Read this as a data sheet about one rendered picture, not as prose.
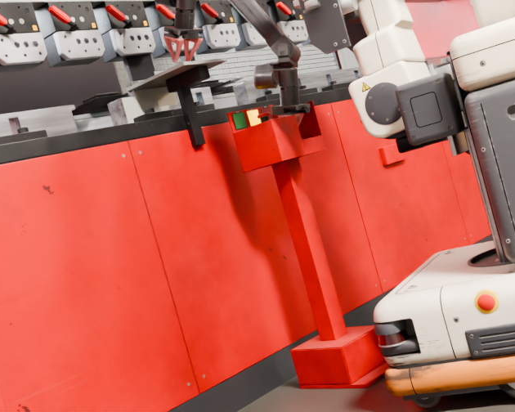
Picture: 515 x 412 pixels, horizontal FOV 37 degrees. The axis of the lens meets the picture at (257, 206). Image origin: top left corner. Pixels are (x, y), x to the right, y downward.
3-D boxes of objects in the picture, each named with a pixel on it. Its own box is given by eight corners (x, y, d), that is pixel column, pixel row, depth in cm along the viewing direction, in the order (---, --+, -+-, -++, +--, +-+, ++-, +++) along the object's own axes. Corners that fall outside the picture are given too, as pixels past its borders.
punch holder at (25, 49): (1, 64, 201) (-17, 2, 201) (-16, 73, 207) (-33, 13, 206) (49, 60, 212) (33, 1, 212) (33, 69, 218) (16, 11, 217)
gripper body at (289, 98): (284, 110, 235) (282, 85, 233) (311, 109, 228) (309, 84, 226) (270, 113, 230) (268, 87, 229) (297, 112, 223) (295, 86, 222)
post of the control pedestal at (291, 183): (335, 340, 225) (285, 160, 224) (320, 341, 230) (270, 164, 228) (347, 333, 230) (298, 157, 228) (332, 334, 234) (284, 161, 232)
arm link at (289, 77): (293, 65, 223) (299, 64, 228) (270, 67, 225) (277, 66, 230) (295, 89, 224) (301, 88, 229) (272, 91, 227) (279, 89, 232)
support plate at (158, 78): (184, 64, 216) (183, 61, 216) (127, 91, 234) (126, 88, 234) (227, 60, 229) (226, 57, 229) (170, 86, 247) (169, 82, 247)
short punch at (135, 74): (134, 87, 237) (126, 56, 237) (130, 88, 238) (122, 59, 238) (158, 84, 244) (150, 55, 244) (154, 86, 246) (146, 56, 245)
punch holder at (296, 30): (286, 41, 290) (274, -2, 289) (269, 48, 295) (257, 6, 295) (310, 39, 301) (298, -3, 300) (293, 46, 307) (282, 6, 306)
